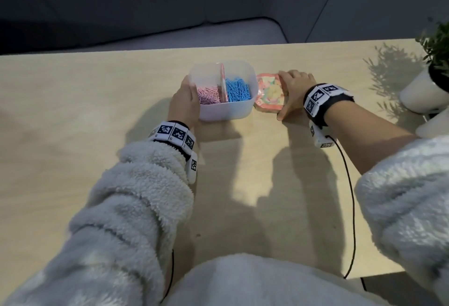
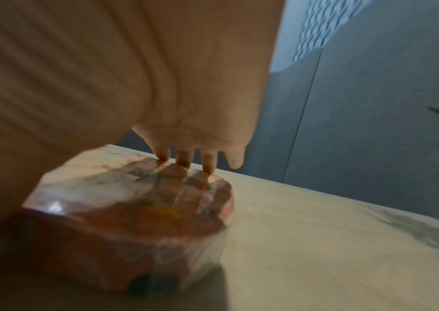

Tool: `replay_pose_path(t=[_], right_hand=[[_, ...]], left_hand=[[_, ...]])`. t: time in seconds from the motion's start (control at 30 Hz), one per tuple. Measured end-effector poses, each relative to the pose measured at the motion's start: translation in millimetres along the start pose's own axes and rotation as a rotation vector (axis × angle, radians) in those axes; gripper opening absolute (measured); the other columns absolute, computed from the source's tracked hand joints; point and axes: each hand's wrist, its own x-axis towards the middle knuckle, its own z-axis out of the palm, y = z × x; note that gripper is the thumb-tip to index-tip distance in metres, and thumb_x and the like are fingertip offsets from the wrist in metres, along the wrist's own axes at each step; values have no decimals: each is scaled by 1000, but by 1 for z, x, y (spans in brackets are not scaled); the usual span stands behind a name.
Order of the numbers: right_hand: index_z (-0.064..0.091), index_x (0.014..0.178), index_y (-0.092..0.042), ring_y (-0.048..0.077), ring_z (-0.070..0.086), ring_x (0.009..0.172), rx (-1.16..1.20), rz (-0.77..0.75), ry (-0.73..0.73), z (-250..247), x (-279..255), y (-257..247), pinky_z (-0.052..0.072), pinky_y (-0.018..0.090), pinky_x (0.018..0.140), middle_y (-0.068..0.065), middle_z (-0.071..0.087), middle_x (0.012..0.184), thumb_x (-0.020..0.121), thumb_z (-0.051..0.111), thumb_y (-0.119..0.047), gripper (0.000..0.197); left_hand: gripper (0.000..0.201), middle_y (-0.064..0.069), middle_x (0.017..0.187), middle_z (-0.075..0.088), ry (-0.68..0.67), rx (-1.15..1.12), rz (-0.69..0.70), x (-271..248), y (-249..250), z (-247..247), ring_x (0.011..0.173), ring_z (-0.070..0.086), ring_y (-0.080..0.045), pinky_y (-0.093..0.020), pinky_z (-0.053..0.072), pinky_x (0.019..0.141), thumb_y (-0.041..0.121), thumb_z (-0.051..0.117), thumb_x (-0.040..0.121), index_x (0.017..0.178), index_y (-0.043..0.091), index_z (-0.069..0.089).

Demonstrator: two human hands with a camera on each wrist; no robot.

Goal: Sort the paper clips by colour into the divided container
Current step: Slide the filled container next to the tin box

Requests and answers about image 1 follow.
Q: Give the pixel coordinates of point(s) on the person's left hand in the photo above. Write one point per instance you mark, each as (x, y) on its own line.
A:
(184, 106)

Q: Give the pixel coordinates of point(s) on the person's right hand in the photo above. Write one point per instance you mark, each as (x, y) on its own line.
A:
(298, 86)

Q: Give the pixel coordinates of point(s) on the heap of pink paper clips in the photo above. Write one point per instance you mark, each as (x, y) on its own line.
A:
(208, 94)

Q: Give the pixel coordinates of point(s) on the floral tin lid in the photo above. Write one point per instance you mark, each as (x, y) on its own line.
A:
(270, 93)

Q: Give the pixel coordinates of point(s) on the clear plastic divided box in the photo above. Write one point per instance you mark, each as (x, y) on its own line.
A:
(224, 111)

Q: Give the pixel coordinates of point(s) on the heap of blue paper clips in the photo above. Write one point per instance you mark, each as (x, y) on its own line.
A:
(238, 90)

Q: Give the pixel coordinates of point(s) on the person's left forearm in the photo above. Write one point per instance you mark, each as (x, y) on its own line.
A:
(115, 225)

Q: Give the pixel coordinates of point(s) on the person's right forearm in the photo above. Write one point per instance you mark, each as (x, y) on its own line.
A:
(368, 134)

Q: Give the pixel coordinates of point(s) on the left marker wristband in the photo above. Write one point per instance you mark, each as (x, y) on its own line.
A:
(173, 134)

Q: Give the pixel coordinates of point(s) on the marker wristband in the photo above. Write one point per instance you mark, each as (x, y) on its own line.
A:
(173, 134)
(326, 100)

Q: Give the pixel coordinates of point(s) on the right marker wristband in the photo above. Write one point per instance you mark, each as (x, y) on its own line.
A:
(326, 100)

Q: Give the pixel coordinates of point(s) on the dark grey sofa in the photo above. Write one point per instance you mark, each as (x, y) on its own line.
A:
(140, 4)

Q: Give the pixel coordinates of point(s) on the white plant pot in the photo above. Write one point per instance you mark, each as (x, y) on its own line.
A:
(421, 95)
(436, 125)

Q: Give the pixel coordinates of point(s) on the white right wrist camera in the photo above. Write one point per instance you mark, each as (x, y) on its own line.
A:
(319, 137)

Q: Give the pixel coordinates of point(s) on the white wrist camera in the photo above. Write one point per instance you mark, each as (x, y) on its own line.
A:
(319, 137)
(192, 169)

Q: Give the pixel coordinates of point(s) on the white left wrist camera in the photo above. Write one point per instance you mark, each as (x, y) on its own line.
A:
(192, 169)

